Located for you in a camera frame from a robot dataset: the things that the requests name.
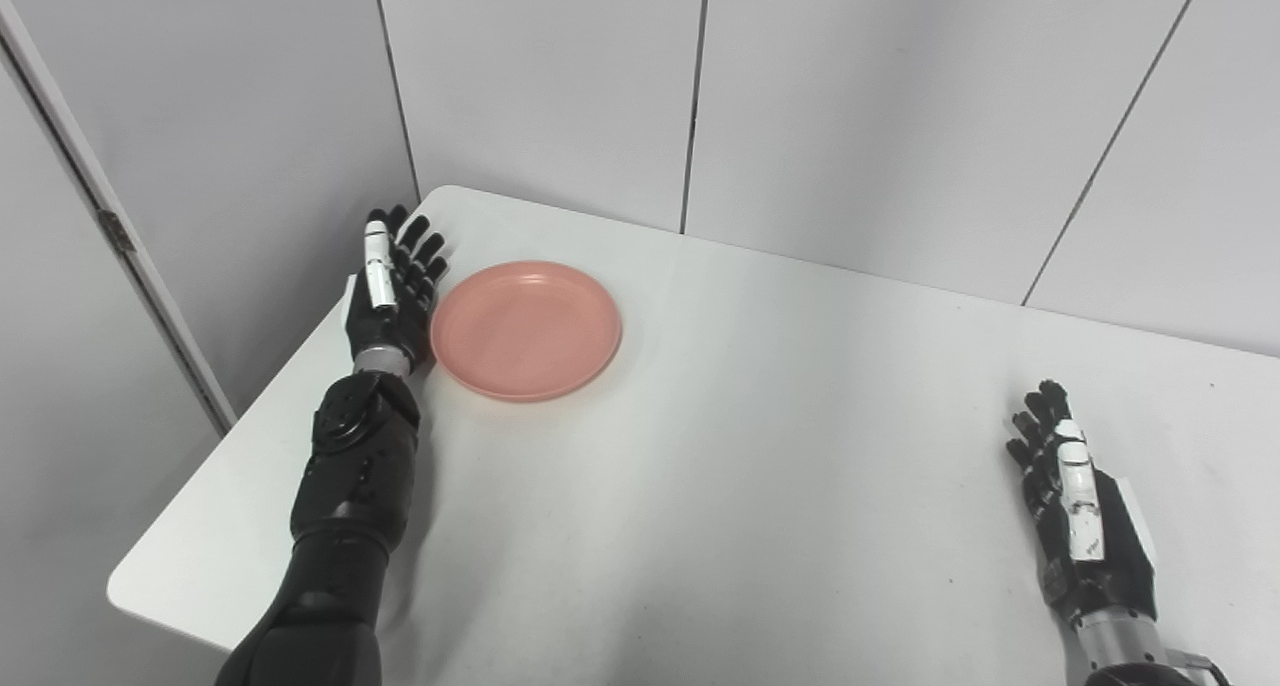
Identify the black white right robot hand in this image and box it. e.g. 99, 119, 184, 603
1005, 379, 1161, 629

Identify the pink round plate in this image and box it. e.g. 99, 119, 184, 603
430, 260, 623, 403

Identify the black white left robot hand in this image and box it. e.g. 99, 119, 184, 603
345, 204, 449, 377

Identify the grey wall panel hinge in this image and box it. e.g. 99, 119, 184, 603
97, 209, 138, 255

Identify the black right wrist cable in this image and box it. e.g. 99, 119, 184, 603
1165, 651, 1233, 686

